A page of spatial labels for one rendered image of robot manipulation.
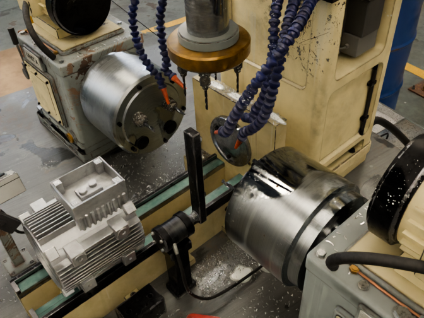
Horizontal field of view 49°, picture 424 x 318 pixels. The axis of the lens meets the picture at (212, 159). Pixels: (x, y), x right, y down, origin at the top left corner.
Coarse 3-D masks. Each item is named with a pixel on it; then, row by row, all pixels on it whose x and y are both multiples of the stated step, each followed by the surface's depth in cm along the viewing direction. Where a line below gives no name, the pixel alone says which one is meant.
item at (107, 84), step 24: (96, 72) 128; (120, 72) 125; (144, 72) 123; (96, 96) 126; (120, 96) 120; (144, 96) 124; (168, 96) 130; (96, 120) 129; (120, 120) 123; (144, 120) 124; (168, 120) 135; (120, 144) 127; (144, 144) 132
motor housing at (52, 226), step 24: (48, 216) 94; (48, 240) 92; (72, 240) 94; (96, 240) 95; (120, 240) 98; (144, 240) 104; (48, 264) 105; (72, 264) 93; (96, 264) 96; (72, 288) 96
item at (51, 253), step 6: (126, 204) 98; (132, 204) 99; (126, 210) 98; (132, 210) 98; (18, 216) 97; (24, 216) 97; (48, 252) 90; (54, 252) 90; (48, 258) 90; (54, 258) 90; (66, 294) 98
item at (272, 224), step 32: (256, 160) 110; (288, 160) 95; (256, 192) 92; (288, 192) 90; (320, 192) 88; (352, 192) 91; (256, 224) 92; (288, 224) 87; (320, 224) 86; (256, 256) 95; (288, 256) 88
